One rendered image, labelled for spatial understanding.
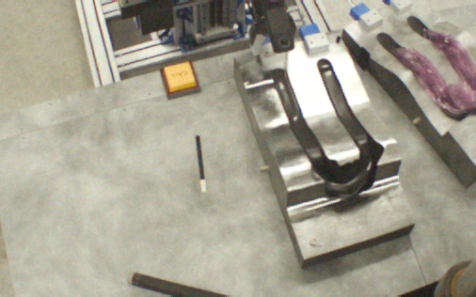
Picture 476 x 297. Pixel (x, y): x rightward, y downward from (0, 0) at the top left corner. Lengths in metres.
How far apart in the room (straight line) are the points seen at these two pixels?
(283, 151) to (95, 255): 0.46
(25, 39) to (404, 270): 1.88
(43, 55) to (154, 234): 1.43
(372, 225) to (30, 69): 1.69
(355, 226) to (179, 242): 0.37
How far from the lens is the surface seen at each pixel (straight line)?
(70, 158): 1.76
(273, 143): 1.63
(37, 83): 2.88
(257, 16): 1.65
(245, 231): 1.65
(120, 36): 2.67
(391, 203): 1.65
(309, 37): 1.77
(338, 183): 1.63
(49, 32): 3.01
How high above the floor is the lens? 2.33
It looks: 62 degrees down
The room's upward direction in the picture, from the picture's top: 2 degrees clockwise
